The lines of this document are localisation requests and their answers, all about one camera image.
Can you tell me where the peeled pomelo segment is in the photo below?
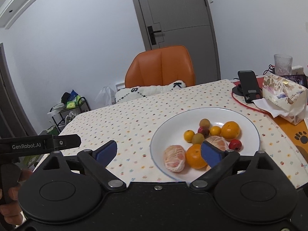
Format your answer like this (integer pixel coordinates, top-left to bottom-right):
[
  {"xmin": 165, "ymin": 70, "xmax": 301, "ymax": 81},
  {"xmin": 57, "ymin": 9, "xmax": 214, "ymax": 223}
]
[
  {"xmin": 163, "ymin": 145, "xmax": 186, "ymax": 173},
  {"xmin": 206, "ymin": 136, "xmax": 229, "ymax": 151}
]

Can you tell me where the dark red small fruit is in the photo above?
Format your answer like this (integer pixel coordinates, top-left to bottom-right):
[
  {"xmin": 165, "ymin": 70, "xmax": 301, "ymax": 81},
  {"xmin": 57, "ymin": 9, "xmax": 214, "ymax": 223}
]
[{"xmin": 229, "ymin": 139, "xmax": 242, "ymax": 151}]

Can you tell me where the large orange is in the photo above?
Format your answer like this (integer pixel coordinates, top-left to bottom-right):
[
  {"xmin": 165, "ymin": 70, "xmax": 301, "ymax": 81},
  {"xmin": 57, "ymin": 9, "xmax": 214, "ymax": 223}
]
[{"xmin": 185, "ymin": 144, "xmax": 208, "ymax": 169}]

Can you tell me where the medium orange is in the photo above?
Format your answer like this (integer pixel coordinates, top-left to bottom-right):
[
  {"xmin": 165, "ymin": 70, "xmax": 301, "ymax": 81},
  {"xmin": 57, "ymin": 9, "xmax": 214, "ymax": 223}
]
[{"xmin": 221, "ymin": 121, "xmax": 241, "ymax": 141}]

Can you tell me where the brown longan fruit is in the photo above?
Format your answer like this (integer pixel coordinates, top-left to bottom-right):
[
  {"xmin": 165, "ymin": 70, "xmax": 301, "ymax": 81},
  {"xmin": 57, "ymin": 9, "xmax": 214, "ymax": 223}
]
[
  {"xmin": 199, "ymin": 118, "xmax": 211, "ymax": 128},
  {"xmin": 191, "ymin": 133, "xmax": 205, "ymax": 144}
]

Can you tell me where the small kumquat orange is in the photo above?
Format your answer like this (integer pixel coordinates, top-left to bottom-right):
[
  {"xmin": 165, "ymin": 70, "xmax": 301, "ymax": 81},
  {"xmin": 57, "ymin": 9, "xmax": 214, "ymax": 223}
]
[{"xmin": 183, "ymin": 130, "xmax": 195, "ymax": 143}]

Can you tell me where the person's left hand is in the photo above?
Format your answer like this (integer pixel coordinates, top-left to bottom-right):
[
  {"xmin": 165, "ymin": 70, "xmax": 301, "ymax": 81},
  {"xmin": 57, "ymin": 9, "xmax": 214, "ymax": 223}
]
[{"xmin": 1, "ymin": 169, "xmax": 33, "ymax": 226}]

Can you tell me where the green box on floor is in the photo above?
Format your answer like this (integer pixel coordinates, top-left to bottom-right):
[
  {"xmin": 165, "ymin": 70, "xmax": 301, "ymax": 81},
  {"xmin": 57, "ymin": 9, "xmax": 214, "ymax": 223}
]
[{"xmin": 45, "ymin": 126, "xmax": 59, "ymax": 136}]

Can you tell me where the floral dotted tablecloth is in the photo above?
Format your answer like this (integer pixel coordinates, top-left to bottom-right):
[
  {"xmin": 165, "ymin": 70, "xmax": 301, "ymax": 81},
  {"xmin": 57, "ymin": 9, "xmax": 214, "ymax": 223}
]
[{"xmin": 62, "ymin": 80, "xmax": 307, "ymax": 187}]

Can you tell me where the black metal shelf rack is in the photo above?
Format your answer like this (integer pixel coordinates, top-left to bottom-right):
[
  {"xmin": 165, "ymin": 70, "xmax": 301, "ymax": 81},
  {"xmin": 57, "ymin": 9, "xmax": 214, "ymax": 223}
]
[{"xmin": 48, "ymin": 95, "xmax": 91, "ymax": 133}]

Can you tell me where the white plate with blue rim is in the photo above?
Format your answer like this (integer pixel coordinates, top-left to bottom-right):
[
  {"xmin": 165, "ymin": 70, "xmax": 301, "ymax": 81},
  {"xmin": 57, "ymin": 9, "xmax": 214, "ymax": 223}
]
[{"xmin": 149, "ymin": 107, "xmax": 261, "ymax": 183}]

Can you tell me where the white plastic bag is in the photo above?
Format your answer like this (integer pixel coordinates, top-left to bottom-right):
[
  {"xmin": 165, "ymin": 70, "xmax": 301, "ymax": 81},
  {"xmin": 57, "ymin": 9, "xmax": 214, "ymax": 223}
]
[{"xmin": 95, "ymin": 86, "xmax": 115, "ymax": 107}]

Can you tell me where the white fluffy cushion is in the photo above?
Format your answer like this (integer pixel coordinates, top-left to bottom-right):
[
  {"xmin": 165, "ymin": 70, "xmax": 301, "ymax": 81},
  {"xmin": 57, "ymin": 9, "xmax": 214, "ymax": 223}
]
[{"xmin": 115, "ymin": 80, "xmax": 186, "ymax": 104}]

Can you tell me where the black smartphone on stand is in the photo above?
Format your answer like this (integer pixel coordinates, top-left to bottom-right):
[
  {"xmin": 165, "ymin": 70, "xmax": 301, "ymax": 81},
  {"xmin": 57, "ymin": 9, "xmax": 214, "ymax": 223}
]
[{"xmin": 238, "ymin": 70, "xmax": 263, "ymax": 103}]

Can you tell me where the orange paw print mat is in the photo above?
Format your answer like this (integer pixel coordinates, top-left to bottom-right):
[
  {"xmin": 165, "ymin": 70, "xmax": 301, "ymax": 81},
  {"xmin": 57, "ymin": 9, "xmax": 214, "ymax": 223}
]
[{"xmin": 274, "ymin": 116, "xmax": 307, "ymax": 161}]

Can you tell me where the floral tissue pack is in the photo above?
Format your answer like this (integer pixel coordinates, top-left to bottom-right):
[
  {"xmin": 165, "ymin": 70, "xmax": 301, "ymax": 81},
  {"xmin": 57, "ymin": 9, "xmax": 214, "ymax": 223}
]
[{"xmin": 253, "ymin": 74, "xmax": 307, "ymax": 125}]

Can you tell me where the orange leather chair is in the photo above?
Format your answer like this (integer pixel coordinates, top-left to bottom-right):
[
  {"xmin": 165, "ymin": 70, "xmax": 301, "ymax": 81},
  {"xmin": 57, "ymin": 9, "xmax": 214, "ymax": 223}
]
[{"xmin": 125, "ymin": 45, "xmax": 196, "ymax": 88}]

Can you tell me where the tablet screen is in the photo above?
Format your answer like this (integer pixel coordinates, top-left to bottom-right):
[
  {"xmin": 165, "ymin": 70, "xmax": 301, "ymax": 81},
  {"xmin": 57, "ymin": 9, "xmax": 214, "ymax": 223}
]
[{"xmin": 284, "ymin": 74, "xmax": 308, "ymax": 88}]

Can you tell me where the clear drinking glass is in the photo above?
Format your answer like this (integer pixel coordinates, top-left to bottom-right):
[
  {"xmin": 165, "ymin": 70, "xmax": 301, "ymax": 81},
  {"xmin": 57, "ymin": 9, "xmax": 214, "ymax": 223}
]
[{"xmin": 274, "ymin": 54, "xmax": 293, "ymax": 76}]

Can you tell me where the grey door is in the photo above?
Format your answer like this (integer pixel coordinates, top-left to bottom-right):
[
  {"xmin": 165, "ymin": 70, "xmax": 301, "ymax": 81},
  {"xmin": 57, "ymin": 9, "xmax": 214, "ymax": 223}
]
[{"xmin": 133, "ymin": 0, "xmax": 221, "ymax": 84}]

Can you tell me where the black door handle lock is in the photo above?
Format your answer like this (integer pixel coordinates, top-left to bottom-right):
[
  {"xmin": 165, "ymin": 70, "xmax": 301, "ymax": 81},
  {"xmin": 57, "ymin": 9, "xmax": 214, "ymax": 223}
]
[{"xmin": 147, "ymin": 26, "xmax": 161, "ymax": 45}]

